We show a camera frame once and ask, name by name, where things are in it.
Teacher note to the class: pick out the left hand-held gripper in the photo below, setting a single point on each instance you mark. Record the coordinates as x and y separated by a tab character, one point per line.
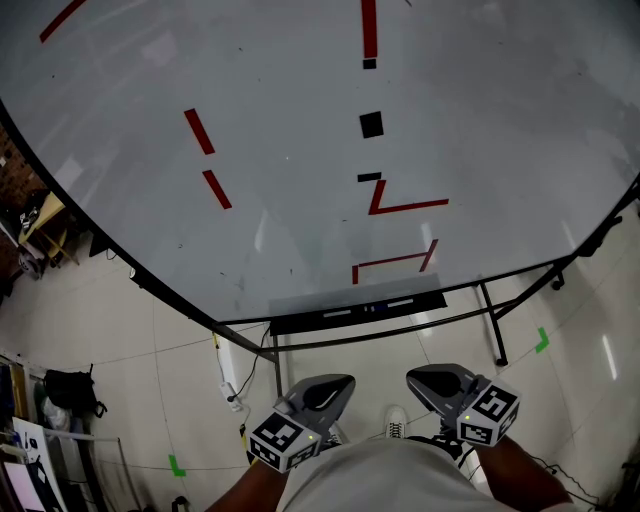
300	400

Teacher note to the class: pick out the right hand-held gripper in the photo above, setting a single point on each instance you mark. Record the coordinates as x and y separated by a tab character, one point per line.
450	387

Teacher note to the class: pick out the white whiteboard marker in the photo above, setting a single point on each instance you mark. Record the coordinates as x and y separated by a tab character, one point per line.
401	303
338	313

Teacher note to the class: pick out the blue capped whiteboard marker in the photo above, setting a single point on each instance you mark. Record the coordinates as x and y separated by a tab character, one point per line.
376	307

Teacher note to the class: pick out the person's right forearm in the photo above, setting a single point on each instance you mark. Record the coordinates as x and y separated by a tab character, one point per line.
520	475

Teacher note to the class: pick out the person's left forearm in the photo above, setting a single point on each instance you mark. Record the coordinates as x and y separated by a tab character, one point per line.
250	490

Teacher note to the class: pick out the black whiteboard marker tray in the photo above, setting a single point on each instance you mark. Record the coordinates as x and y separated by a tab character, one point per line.
310	325

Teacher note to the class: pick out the large whiteboard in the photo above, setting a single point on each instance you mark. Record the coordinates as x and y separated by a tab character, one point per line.
300	100

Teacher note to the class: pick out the person's left shoe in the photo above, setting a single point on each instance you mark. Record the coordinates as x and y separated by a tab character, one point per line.
338	435

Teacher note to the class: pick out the person's white right shoe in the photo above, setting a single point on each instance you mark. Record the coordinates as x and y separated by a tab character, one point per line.
396	422

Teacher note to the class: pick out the white power strip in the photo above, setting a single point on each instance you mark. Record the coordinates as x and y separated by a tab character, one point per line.
231	395

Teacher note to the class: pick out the person's white shirt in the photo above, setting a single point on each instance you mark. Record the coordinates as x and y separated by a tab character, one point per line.
390	480

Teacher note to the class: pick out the angled red tape mark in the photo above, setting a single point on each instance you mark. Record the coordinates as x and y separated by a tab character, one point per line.
400	207

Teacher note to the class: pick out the flat black rectangular magnet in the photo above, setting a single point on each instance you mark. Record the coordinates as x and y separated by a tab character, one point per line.
369	176

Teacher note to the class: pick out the short red tape strip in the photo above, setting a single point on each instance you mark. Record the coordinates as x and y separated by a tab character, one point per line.
199	131
217	189

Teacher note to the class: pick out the black backpack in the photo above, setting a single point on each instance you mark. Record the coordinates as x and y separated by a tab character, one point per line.
70	390

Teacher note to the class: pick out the large black square magnet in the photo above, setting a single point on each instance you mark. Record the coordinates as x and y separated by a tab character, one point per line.
371	124

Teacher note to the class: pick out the yellow wooden table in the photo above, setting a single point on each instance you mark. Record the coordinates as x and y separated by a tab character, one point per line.
47	212

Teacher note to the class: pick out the small black square magnet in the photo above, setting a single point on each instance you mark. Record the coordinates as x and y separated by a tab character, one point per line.
369	63

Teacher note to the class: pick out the long red tape strip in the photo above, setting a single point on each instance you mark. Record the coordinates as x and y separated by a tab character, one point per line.
369	30
62	20

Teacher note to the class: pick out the black whiteboard stand frame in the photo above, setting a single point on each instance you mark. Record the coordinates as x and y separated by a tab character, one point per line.
492	320

